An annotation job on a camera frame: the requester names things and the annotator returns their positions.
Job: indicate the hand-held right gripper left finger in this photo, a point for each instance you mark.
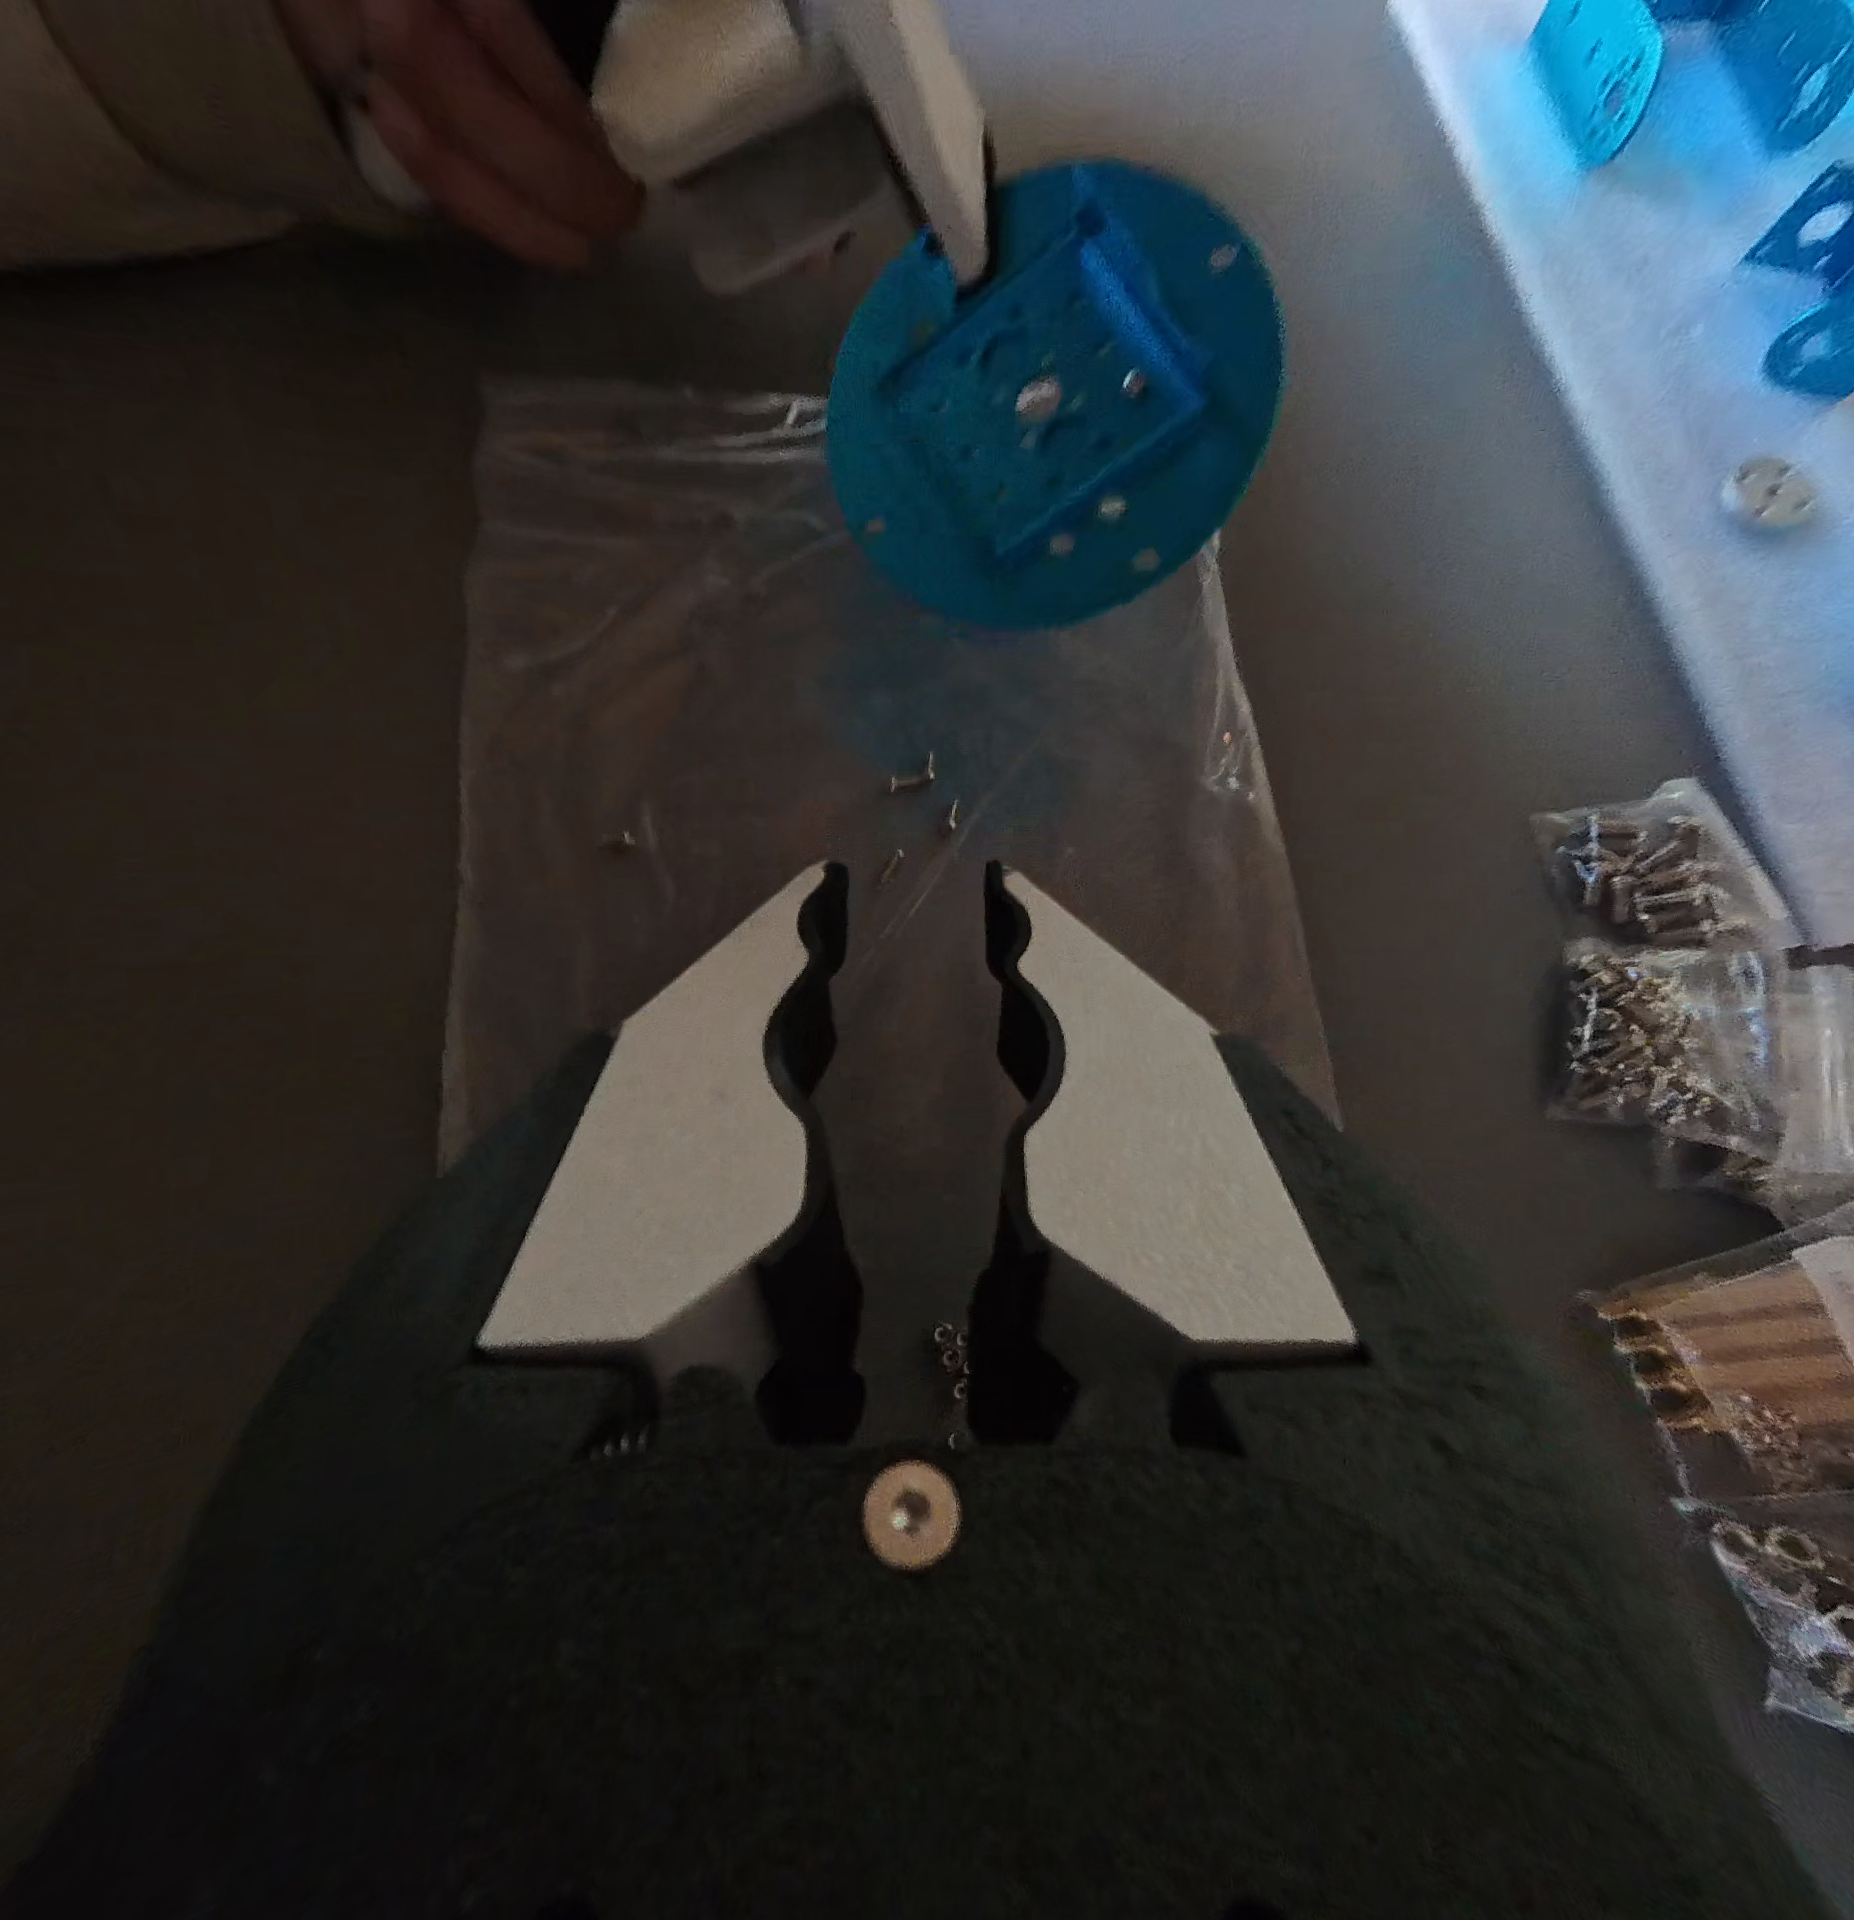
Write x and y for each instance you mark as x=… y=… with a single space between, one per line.
x=671 y=1170

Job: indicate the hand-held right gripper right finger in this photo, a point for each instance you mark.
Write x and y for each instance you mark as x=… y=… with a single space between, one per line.
x=1169 y=1170

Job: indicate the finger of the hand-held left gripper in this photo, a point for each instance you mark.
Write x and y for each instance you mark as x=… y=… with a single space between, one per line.
x=778 y=225
x=928 y=136

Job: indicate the blue perforated mounting bracket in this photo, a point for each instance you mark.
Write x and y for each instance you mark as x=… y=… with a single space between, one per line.
x=1018 y=420

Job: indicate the blue round metal plate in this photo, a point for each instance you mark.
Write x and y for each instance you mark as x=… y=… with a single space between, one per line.
x=1197 y=450

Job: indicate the person's left hand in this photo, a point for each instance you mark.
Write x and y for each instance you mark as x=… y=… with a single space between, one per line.
x=492 y=136

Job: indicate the cluster of small metal nuts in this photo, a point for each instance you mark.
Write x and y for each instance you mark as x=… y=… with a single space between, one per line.
x=947 y=1352

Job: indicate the clear plastic bag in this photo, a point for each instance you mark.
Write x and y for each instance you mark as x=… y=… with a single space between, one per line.
x=643 y=630

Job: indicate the pile of small hardware bags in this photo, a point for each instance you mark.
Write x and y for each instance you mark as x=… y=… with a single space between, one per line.
x=1691 y=1052

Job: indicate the white foam sheet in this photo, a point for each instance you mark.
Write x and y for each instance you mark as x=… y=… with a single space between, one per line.
x=1616 y=376

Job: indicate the silver round flange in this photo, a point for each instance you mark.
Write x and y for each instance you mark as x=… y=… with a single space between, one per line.
x=1770 y=494

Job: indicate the blue round-end metal bracket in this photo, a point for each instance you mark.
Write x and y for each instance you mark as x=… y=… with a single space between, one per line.
x=1594 y=76

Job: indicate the blue long metal bracket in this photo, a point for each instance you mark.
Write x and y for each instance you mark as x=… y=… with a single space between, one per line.
x=1766 y=60

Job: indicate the blue metal U bracket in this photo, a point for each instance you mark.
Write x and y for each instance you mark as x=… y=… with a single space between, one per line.
x=1829 y=286

